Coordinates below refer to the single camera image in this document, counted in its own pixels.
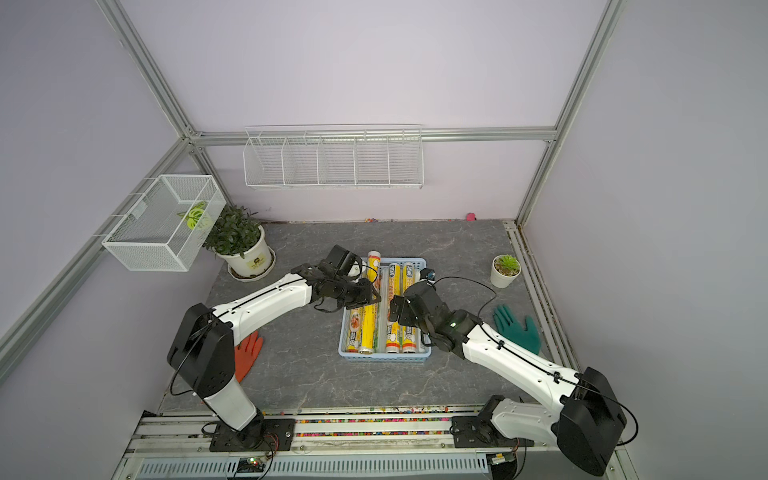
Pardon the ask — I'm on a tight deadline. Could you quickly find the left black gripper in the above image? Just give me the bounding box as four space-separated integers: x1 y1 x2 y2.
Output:
332 276 381 309

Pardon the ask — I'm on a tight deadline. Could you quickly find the light blue plastic basket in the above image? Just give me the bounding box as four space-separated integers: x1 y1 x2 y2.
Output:
337 257 432 363

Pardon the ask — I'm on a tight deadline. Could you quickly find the yellow plastic wrap roll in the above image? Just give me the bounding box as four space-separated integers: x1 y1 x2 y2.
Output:
345 307 364 353

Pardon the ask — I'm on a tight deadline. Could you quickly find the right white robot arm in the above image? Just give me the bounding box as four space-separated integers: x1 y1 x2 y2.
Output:
390 281 628 476

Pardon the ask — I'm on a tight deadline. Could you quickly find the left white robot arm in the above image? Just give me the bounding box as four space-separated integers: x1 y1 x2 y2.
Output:
167 245 381 438

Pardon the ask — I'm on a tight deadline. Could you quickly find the white plant pot with saucer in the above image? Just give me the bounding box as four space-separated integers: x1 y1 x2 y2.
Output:
218 226 276 282

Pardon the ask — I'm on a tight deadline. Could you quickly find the small succulent in white pot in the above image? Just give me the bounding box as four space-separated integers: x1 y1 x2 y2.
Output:
490 254 521 289

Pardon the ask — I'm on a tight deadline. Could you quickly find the green rubber glove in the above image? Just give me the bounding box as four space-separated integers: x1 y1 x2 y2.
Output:
493 304 541 355

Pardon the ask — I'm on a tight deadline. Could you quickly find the green leafy plant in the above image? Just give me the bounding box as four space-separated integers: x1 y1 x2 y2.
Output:
203 204 263 257

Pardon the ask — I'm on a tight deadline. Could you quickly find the orange rubber glove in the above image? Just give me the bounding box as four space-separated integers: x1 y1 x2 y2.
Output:
234 331 264 383

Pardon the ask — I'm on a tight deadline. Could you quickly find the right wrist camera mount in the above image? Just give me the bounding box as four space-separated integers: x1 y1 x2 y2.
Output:
419 268 435 282

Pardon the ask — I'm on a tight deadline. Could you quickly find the white wire wall shelf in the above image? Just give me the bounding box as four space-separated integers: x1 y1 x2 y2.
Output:
242 124 425 190

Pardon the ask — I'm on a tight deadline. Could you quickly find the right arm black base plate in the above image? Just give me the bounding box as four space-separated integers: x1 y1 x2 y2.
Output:
449 415 535 449

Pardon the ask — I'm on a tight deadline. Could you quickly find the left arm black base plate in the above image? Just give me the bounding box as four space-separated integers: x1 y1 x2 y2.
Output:
209 417 296 453

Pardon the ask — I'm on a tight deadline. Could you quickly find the white wire box basket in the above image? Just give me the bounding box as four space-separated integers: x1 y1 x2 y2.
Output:
102 174 226 272

